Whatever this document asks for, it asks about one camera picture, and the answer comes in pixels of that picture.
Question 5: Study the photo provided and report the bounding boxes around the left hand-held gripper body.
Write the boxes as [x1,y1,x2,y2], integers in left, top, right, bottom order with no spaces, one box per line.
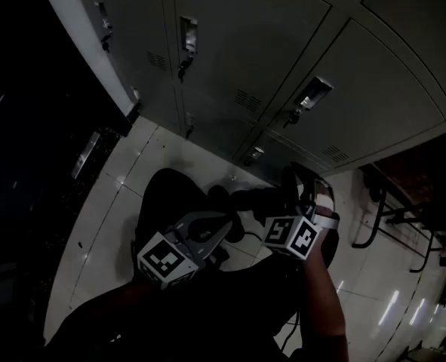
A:
[136,209,236,291]

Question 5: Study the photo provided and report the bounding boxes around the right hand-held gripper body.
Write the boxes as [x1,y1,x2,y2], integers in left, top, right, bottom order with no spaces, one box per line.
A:
[263,184,341,261]

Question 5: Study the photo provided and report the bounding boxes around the grey metal locker cabinet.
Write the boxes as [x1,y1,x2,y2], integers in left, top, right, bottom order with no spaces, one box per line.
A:
[36,0,446,177]

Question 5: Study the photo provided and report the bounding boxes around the person's right forearm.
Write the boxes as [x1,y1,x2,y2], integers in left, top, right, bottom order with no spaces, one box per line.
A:
[303,225,351,362]

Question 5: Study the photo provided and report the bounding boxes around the person's left forearm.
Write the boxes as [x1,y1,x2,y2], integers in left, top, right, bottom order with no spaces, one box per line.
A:
[90,275,163,318]

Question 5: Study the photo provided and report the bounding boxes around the person's right hand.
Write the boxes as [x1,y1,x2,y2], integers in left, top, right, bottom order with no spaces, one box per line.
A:
[315,204,340,220]

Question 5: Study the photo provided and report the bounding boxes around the person's black shoe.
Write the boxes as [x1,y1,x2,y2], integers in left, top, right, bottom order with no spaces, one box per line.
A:
[207,184,296,220]

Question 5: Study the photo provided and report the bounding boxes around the person's black trousers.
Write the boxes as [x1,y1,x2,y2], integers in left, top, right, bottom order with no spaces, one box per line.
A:
[43,167,350,362]

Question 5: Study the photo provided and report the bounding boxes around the black cable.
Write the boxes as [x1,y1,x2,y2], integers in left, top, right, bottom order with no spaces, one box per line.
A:
[279,310,302,354]

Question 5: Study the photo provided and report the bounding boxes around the black metal frame desk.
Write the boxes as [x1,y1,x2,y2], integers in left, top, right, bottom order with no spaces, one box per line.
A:
[350,124,446,275]

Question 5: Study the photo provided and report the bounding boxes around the silver door handle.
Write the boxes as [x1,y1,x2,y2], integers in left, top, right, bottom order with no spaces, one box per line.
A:
[70,130,101,180]

